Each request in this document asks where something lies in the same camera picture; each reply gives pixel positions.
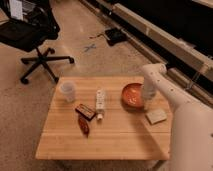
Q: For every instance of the wooden table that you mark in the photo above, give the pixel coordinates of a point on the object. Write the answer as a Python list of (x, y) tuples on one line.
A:
[(124, 133)]

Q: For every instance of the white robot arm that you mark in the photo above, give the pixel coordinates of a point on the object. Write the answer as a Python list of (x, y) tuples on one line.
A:
[(191, 143)]

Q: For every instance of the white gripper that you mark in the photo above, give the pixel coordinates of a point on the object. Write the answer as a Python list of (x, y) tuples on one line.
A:
[(148, 93)]

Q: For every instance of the dark brown chocolate box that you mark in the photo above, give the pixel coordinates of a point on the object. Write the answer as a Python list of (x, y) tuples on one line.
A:
[(85, 111)]

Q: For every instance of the clear plastic cup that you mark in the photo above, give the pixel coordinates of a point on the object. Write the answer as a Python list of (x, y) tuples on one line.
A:
[(68, 90)]

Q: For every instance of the long white wall rail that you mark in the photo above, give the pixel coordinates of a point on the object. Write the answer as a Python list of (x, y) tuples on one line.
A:
[(185, 53)]

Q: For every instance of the red-brown snack packet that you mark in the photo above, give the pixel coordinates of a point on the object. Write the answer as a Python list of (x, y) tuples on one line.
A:
[(83, 126)]

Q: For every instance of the beige sponge block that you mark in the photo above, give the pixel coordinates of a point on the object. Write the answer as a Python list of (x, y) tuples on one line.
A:
[(156, 116)]

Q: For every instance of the orange ceramic bowl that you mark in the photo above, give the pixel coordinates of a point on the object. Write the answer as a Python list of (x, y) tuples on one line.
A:
[(131, 95)]

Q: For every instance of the black bag on floor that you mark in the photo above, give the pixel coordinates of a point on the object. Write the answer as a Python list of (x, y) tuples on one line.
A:
[(115, 36)]

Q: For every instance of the white plastic bottle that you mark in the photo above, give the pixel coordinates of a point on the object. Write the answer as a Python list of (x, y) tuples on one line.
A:
[(100, 104)]

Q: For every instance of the black office chair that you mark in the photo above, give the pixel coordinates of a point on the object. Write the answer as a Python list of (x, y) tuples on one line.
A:
[(30, 32)]

